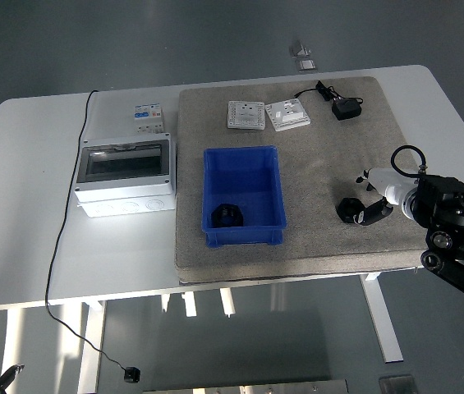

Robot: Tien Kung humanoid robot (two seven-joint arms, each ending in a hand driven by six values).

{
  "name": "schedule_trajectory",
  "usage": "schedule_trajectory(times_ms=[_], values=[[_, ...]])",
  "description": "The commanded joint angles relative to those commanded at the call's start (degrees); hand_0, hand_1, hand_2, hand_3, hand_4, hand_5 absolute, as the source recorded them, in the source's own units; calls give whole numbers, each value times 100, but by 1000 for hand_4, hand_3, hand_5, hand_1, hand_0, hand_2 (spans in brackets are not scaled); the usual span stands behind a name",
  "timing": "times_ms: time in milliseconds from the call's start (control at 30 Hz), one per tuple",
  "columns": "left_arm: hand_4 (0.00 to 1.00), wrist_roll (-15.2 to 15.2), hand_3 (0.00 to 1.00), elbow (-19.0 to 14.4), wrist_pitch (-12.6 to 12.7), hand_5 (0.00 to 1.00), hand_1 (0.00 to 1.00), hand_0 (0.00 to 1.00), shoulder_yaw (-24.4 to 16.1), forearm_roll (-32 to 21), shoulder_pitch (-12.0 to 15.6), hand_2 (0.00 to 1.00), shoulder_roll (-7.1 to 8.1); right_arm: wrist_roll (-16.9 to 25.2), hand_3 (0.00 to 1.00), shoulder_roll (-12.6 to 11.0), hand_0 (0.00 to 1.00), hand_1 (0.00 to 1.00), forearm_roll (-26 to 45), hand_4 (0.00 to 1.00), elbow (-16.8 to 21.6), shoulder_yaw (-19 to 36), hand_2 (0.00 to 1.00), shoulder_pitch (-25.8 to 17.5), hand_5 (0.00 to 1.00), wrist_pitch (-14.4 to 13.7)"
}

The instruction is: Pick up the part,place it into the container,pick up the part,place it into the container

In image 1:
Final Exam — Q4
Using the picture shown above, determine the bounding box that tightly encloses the blue plastic box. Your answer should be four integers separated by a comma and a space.
201, 145, 288, 249

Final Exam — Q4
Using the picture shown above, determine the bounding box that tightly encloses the grey electrical distribution box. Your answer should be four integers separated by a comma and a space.
73, 131, 177, 218

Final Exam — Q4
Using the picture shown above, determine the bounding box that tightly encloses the black power adapter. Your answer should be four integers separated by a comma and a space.
330, 98, 363, 121

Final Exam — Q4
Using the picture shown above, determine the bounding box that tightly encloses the white circuit breaker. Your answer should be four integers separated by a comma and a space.
132, 102, 166, 135

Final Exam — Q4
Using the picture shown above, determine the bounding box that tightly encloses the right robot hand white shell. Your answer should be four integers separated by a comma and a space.
354, 167, 416, 227

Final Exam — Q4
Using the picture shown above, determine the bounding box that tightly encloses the silver metal plate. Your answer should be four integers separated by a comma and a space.
143, 379, 350, 394

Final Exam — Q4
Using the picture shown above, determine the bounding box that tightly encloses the grey-brown foam mat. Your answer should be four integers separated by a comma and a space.
172, 76, 453, 284

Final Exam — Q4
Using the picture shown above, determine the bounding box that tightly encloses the white table frame bracket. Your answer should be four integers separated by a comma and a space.
159, 291, 198, 318
218, 286, 237, 319

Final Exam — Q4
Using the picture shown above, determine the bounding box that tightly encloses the white wall switch socket panel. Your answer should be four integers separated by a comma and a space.
264, 98, 311, 132

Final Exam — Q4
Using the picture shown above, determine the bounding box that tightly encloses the white table leg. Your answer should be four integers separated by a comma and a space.
0, 307, 25, 373
358, 272, 404, 364
77, 300, 108, 394

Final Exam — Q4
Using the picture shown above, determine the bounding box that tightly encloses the black adapter cord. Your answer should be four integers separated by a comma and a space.
295, 80, 364, 108

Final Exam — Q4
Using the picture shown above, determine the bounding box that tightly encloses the grey floor plate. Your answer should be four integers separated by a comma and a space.
379, 374, 417, 394

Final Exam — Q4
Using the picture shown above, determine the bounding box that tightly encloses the open metal floor socket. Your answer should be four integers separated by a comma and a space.
288, 39, 311, 57

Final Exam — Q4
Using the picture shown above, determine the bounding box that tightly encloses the long black cable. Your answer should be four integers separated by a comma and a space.
44, 89, 129, 371

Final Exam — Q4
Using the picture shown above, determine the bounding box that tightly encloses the black hexagonal nut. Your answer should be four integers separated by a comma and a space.
209, 203, 244, 229
335, 196, 366, 225

